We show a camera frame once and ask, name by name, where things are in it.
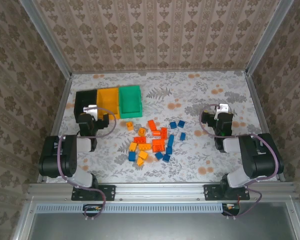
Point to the aluminium side rail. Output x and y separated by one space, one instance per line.
258 105
65 100

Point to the aluminium frame post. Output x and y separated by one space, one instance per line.
267 37
46 37

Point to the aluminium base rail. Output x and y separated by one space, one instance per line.
160 191

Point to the grey metal panel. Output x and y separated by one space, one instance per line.
160 227

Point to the yellow plastic bin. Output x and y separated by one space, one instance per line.
107 100

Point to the long blue lego brick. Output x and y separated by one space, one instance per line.
171 140

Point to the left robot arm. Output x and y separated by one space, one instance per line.
65 160

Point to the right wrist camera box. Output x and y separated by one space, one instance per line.
222 108

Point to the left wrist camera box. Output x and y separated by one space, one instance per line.
90 108

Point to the thin aluminium table rail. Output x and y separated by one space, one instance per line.
160 71

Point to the floral table cover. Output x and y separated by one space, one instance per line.
202 87

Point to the black plastic bin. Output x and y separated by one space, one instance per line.
86 98

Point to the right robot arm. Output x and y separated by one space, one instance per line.
260 160

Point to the long orange lego brick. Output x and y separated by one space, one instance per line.
139 140

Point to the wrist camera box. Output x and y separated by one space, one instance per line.
222 108
90 108

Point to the long yellow lego brick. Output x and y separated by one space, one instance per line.
144 147

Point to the yellow sloped lego brick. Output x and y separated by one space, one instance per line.
140 161

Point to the green plastic bin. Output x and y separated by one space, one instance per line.
130 102

